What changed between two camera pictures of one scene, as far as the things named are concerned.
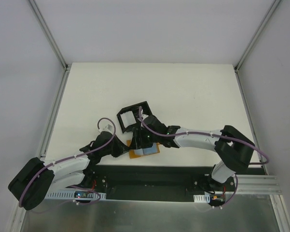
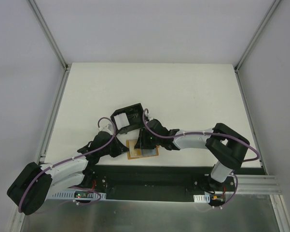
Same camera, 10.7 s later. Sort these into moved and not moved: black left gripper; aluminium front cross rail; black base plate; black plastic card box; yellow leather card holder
Moved: black plastic card box
Not moved: yellow leather card holder; black left gripper; aluminium front cross rail; black base plate
